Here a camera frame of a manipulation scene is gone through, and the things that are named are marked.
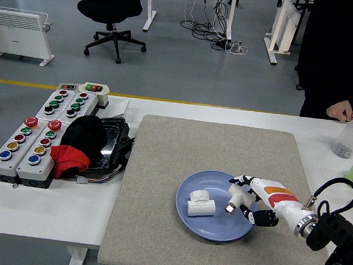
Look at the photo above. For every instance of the small metal screw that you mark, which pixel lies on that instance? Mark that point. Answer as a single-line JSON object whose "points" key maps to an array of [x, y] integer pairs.
{"points": [[15, 185]]}

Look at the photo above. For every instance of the five-button control box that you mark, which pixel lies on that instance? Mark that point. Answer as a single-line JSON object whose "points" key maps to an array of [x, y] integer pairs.
{"points": [[1, 165], [45, 167]]}

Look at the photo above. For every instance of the red cloth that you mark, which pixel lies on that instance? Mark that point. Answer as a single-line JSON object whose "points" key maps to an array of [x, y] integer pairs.
{"points": [[68, 159]]}

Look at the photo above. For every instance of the blue round plate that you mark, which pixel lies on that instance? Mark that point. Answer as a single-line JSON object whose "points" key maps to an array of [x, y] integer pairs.
{"points": [[206, 228]]}

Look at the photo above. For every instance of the plain white tee pipe fitting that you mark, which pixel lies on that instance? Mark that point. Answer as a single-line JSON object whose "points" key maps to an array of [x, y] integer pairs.
{"points": [[201, 208]]}

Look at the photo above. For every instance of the small grey switch box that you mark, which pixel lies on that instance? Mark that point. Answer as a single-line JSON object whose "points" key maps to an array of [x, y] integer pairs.
{"points": [[68, 86]]}

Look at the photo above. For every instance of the white panel heater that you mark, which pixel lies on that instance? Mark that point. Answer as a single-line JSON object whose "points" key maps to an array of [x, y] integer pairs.
{"points": [[16, 35]]}

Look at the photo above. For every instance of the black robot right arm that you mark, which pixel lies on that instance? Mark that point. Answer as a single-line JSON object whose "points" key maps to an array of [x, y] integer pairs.
{"points": [[333, 231]]}

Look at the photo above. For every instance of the glossy black tray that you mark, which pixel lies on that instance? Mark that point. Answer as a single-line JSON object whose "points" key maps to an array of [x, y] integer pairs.
{"points": [[113, 140]]}

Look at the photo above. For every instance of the clear bottle red cap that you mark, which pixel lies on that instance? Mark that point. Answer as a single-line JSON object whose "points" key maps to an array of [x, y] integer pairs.
{"points": [[349, 135]]}

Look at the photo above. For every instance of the person's left hand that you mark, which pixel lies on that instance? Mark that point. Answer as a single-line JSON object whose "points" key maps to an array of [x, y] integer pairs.
{"points": [[340, 111]]}

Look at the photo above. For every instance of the black cloth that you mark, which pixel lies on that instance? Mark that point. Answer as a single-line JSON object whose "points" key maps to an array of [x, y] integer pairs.
{"points": [[84, 135]]}

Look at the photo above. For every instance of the white desk leg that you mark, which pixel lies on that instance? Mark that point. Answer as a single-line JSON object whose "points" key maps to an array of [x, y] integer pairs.
{"points": [[149, 15], [230, 21]]}

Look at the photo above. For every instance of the white desk frame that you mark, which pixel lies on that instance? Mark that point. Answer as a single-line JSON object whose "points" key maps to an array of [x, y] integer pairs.
{"points": [[285, 28]]}

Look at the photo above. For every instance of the black office chair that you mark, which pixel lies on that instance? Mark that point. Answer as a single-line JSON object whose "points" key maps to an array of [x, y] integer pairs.
{"points": [[109, 8]]}

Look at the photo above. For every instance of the grey-brown table mat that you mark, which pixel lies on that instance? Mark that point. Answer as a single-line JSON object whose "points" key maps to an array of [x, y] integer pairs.
{"points": [[193, 146]]}

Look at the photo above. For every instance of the white green-red switch box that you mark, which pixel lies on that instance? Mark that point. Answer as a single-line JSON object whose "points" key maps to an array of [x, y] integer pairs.
{"points": [[94, 88]]}

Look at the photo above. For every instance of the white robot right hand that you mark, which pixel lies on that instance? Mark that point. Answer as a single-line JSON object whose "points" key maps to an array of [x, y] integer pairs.
{"points": [[283, 203]]}

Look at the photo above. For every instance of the white tee fitting metal thread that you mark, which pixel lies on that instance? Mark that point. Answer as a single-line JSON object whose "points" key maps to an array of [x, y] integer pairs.
{"points": [[241, 197]]}

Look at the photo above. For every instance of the white table leg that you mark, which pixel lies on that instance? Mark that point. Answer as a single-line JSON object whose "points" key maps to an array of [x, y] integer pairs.
{"points": [[76, 259]]}

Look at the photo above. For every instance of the white paper sheet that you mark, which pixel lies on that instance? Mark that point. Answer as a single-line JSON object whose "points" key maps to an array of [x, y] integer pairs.
{"points": [[117, 107]]}

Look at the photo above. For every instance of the four-button control box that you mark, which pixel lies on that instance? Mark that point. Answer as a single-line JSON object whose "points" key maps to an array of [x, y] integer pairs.
{"points": [[47, 100], [87, 106]]}

